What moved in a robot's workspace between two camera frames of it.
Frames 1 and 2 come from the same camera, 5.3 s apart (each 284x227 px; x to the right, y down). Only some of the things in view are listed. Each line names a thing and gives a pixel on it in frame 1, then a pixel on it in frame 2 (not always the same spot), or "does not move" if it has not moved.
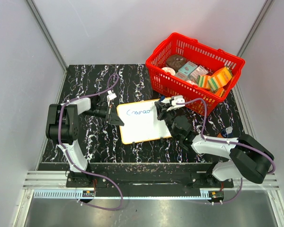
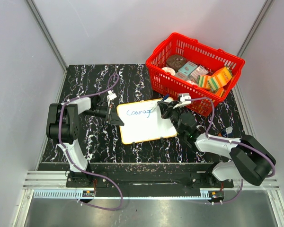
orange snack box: [223, 76] does not move
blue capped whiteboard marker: [161, 97] to [165, 97]
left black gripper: [114, 119] does not move
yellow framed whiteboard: [141, 123] does not move
